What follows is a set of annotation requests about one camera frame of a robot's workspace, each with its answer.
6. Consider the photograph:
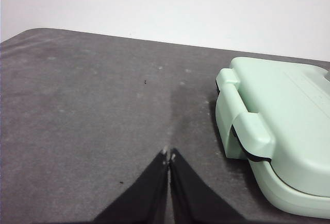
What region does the mint green griddle cover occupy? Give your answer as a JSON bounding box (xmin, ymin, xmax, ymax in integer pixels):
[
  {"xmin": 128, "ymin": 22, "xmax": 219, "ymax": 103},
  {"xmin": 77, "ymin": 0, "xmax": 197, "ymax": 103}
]
[{"xmin": 214, "ymin": 56, "xmax": 330, "ymax": 198}]

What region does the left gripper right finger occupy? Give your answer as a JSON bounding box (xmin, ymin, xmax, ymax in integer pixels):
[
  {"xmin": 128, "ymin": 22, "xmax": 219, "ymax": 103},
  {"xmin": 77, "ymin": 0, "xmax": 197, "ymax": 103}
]
[{"xmin": 169, "ymin": 147, "xmax": 246, "ymax": 224}]

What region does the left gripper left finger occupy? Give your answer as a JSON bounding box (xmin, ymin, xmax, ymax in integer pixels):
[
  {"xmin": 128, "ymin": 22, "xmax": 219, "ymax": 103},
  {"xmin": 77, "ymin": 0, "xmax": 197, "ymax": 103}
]
[{"xmin": 92, "ymin": 148, "xmax": 170, "ymax": 224}]

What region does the mint green breakfast maker base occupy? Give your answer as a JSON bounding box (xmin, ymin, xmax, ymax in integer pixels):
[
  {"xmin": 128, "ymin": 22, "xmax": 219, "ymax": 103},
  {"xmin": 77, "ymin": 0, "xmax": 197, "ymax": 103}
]
[{"xmin": 247, "ymin": 157, "xmax": 330, "ymax": 220}]

